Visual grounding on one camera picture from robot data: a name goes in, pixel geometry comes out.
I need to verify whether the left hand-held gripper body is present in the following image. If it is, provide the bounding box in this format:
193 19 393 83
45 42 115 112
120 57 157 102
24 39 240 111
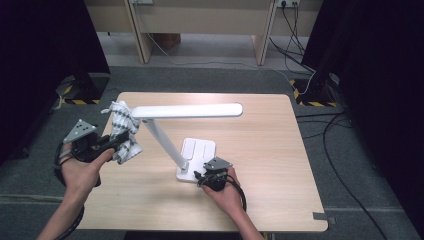
62 118 115 164

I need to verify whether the black curtain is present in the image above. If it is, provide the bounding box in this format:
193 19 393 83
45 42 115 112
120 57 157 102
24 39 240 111
301 0 424 236
0 0 112 166

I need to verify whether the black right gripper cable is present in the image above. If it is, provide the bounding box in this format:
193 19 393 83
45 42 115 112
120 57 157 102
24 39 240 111
225 174 248 213

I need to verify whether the person's right hand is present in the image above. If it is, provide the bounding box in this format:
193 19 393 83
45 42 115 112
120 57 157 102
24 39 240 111
201 167 247 218

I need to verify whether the white cloth with black pattern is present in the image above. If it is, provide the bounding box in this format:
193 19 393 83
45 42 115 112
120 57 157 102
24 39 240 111
100 100 144 165

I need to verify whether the stand base with hazard tape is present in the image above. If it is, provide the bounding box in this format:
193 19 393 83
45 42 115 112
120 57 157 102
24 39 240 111
54 72 111 106
289 74 346 108

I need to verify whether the long black floor cable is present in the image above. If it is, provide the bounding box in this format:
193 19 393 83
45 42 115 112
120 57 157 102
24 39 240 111
295 111 389 240

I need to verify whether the brown cardboard box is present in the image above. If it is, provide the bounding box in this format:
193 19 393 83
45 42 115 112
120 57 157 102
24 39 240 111
152 33 182 51

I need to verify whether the black power cable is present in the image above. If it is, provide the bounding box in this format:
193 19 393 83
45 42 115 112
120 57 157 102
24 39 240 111
280 2 316 74
269 2 316 74

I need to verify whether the person's left hand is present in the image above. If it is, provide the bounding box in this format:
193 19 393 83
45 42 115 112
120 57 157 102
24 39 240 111
60 143 116 198

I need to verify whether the white desk lamp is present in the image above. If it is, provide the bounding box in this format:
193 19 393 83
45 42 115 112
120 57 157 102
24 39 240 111
130 102 244 184

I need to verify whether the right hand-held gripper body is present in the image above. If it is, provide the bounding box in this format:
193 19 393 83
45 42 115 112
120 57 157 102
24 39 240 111
200 155 234 193

